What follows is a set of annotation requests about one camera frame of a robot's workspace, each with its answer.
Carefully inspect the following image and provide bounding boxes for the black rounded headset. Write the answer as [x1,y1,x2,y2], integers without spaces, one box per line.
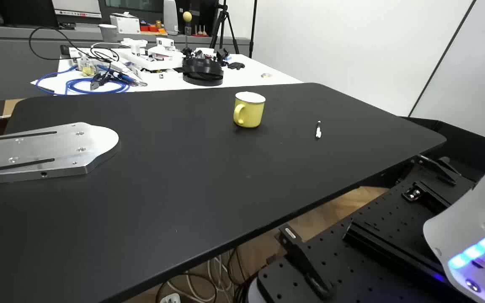
[179,51,225,88]

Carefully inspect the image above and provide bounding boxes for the black perforated breadboard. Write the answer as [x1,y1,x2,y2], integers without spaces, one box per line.
[245,154,477,303]

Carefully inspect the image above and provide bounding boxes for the black angled bracket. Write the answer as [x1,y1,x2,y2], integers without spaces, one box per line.
[400,154,457,206]

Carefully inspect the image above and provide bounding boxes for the yellow mug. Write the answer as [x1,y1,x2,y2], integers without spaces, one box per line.
[230,92,267,132]

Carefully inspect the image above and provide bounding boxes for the black looped cable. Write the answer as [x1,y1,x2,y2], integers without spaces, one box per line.
[26,24,82,61]

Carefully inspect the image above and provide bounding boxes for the blue coiled cable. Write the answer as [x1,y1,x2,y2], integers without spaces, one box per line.
[30,65,132,98]

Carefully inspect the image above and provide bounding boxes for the loose cables under table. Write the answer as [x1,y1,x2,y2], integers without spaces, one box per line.
[152,252,245,303]

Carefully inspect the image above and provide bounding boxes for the black camera tripod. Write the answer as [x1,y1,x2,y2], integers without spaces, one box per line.
[208,0,242,56]

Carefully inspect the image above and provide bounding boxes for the white device pile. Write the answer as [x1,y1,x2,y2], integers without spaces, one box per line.
[67,38,184,75]

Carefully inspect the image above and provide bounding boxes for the black rail block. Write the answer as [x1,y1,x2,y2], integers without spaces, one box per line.
[341,218,447,283]

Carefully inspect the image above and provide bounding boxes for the small white box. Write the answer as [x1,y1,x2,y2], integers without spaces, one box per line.
[109,12,141,36]

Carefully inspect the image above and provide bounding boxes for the black clamp bracket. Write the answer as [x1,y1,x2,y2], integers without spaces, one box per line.
[277,225,338,300]

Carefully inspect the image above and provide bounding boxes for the silver metal mounting plate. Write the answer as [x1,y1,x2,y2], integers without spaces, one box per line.
[0,122,120,188]

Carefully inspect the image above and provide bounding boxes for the black hand tool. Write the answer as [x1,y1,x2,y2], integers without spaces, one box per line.
[88,71,112,93]

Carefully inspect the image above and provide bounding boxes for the dark computer monitor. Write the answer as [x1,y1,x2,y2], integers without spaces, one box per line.
[0,0,60,29]

